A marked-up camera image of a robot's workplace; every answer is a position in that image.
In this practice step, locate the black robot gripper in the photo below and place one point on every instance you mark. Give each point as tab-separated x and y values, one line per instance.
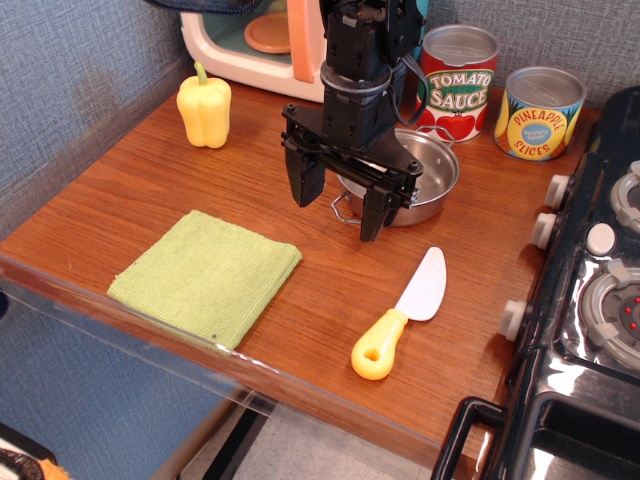
353	134

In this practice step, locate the yellow-green cloth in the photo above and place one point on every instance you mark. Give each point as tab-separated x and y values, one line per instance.
206	277

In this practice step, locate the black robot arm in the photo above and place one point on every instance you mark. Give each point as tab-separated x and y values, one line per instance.
370	46

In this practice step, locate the small steel pot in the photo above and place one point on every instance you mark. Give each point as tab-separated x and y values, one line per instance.
431	146

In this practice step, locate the yellow toy bell pepper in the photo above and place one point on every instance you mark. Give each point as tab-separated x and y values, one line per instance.
204	105

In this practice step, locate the tomato sauce can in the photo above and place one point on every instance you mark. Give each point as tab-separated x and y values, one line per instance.
459	63

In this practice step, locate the orange toy plate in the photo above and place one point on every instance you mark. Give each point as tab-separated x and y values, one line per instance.
269	34

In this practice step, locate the white toy microwave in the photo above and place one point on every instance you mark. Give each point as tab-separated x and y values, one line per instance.
218	43

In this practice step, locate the pineapple slices can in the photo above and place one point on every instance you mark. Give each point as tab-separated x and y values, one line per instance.
539	111

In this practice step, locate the black toy stove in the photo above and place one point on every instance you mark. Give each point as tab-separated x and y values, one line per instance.
572	410

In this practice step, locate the clear acrylic table guard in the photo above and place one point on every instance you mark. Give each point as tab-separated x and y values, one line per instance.
108	394

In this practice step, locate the yellow-handled toy knife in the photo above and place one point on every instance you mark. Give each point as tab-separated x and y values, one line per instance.
373	355

